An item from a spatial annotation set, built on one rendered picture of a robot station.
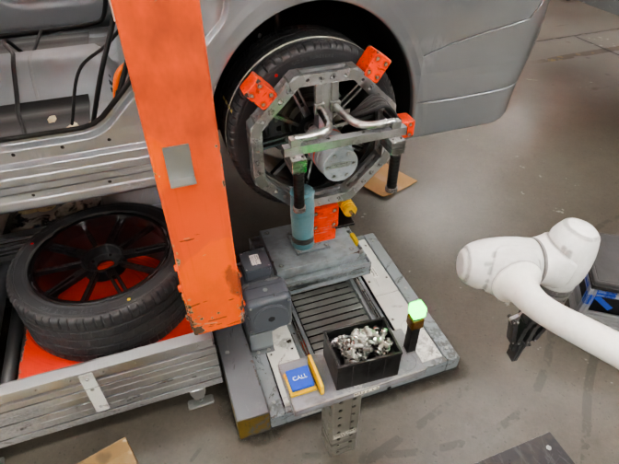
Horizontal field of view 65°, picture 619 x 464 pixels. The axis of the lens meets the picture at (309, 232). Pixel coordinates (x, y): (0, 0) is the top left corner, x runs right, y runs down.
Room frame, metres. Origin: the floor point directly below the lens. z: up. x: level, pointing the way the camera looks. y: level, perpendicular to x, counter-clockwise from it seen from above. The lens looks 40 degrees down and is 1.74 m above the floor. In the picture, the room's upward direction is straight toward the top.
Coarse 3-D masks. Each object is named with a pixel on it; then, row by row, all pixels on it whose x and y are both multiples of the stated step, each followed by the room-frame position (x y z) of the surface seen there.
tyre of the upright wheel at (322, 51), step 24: (264, 48) 1.68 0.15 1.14; (288, 48) 1.62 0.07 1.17; (312, 48) 1.61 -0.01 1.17; (336, 48) 1.64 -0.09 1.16; (240, 72) 1.65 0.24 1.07; (264, 72) 1.56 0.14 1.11; (384, 72) 1.71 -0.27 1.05; (240, 96) 1.54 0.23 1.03; (240, 120) 1.52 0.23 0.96; (240, 144) 1.52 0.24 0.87; (240, 168) 1.51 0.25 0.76; (264, 192) 1.54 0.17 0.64
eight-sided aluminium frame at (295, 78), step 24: (288, 72) 1.54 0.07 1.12; (312, 72) 1.53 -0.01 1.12; (336, 72) 1.55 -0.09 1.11; (360, 72) 1.57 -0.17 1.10; (288, 96) 1.49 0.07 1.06; (384, 96) 1.61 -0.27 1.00; (264, 120) 1.46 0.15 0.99; (360, 168) 1.63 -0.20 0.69; (288, 192) 1.50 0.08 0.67; (336, 192) 1.56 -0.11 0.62
